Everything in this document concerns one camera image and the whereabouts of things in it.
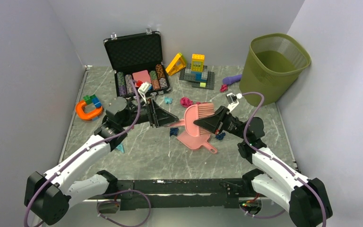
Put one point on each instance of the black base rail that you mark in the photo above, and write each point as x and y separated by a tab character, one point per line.
184	193

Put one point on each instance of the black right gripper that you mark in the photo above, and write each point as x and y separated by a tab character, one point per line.
216	122

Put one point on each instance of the yellow triangular toy block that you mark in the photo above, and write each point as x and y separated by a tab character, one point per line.
177	64

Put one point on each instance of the large magenta paper scrap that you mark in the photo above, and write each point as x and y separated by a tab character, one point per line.
186	102

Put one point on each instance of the black poker chip case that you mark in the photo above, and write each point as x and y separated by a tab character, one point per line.
133	53

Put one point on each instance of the magenta paper scrap near bin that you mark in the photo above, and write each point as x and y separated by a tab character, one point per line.
223	88

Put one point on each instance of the purple cylindrical toy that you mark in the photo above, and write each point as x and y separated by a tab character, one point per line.
231	79

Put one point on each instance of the green mesh waste bin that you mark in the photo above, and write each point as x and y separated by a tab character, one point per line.
274	62

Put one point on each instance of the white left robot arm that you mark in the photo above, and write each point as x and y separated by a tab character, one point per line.
50	195

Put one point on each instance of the toy brick tower on baseplate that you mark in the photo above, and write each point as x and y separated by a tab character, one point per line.
197	73

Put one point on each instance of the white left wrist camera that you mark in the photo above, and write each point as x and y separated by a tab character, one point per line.
143	89

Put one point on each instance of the teal paper scrap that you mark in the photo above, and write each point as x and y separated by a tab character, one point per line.
120	148

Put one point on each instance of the pink dustpan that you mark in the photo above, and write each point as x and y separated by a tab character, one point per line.
196	143

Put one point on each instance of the dark blue scrap right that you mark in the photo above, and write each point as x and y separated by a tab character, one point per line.
220	136

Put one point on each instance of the pink hand brush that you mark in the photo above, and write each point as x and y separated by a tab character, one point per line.
192	113

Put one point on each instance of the dark blue scrap by dustpan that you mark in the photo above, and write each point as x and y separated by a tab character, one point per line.
174	131

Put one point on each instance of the light blue paper scrap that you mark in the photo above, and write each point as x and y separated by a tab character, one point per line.
168	100

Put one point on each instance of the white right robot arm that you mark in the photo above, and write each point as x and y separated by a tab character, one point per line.
304	199

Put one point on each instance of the green blue toy bricks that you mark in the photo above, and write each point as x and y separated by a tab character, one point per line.
93	99

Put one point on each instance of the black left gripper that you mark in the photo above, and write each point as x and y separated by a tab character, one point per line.
160	117

